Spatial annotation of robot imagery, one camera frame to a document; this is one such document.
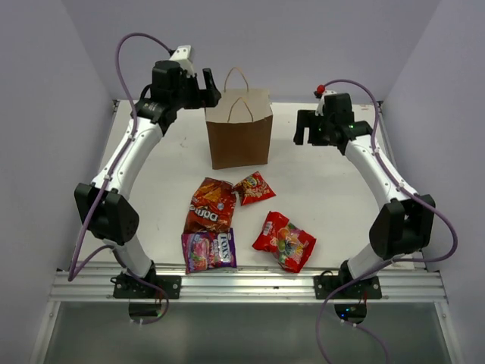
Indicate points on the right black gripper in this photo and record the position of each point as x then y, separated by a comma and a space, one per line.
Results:
305, 119

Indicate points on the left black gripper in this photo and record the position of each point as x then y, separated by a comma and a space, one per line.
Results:
205, 98

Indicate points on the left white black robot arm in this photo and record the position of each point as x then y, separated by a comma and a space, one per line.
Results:
103, 204

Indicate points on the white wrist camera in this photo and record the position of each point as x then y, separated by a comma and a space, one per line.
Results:
183, 55
320, 93

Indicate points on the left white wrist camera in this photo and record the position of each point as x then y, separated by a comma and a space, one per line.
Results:
183, 55

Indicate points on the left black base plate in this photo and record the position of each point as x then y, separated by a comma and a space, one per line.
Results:
153, 286

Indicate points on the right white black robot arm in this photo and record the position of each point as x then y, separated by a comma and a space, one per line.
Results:
402, 225

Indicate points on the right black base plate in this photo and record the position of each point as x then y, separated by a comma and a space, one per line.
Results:
330, 286

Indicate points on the small red popcorn snack bag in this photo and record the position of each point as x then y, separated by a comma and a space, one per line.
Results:
252, 189

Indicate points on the brown paper bag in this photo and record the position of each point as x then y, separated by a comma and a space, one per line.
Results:
239, 127

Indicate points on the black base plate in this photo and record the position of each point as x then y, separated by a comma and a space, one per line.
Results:
153, 286
330, 286

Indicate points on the red Doritos chip bag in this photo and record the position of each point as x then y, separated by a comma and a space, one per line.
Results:
211, 207

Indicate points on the purple Fox's candy bag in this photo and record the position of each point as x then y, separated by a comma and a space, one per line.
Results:
204, 251

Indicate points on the aluminium rail frame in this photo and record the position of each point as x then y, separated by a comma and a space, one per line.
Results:
257, 312

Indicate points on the red fruit candy bag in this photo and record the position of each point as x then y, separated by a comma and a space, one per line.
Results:
290, 245

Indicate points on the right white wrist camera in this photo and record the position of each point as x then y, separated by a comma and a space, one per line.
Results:
320, 93

